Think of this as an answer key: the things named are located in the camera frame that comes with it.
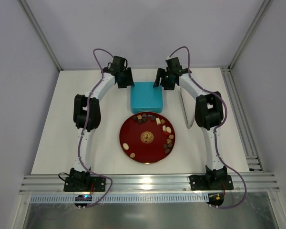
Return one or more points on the white block chocolate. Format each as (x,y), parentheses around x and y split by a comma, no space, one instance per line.
(158,121)

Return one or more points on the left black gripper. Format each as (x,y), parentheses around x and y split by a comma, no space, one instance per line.
(125,78)

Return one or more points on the aluminium rail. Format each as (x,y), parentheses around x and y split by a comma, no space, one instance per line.
(42,184)

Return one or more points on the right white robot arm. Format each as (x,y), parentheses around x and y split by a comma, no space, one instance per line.
(208,114)

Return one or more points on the metal tongs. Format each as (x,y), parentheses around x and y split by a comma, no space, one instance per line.
(188,107)

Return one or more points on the white round swirl chocolate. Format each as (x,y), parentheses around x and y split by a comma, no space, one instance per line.
(125,146)

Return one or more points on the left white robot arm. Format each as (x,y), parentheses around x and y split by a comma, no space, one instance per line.
(87,118)

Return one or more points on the frame post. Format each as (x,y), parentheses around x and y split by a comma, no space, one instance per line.
(260,14)
(37,28)

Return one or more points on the right black mount plate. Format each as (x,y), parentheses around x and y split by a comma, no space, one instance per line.
(197,182)

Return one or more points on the red round tray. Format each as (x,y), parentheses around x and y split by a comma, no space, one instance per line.
(147,140)

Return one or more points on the right frame post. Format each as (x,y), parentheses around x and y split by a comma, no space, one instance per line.
(260,14)

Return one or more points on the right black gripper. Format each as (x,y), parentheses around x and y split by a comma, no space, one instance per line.
(167,79)

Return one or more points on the teal tin lid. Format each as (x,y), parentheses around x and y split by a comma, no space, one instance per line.
(144,97)

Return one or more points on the left black mount plate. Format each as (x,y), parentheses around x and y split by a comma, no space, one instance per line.
(86,184)

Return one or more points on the black mount plate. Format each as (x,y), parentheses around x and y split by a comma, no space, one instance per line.
(86,184)
(197,182)

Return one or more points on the slotted cable duct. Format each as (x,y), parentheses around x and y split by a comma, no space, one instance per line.
(119,198)

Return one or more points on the left frame post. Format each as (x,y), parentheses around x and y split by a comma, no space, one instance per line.
(37,28)

